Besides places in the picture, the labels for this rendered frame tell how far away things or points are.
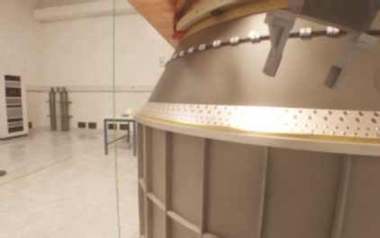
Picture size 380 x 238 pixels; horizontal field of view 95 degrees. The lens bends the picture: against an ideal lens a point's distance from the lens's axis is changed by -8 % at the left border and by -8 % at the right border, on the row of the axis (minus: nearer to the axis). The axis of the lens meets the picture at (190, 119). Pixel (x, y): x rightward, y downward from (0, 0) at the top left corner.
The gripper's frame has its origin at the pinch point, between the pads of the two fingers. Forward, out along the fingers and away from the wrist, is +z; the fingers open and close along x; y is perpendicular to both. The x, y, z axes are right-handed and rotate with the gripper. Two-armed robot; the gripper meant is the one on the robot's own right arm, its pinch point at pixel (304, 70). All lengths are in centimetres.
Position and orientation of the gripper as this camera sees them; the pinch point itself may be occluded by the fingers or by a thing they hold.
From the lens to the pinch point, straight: 40.4
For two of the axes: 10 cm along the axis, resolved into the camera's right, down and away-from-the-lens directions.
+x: 9.8, 1.4, 1.2
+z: -1.8, 8.6, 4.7
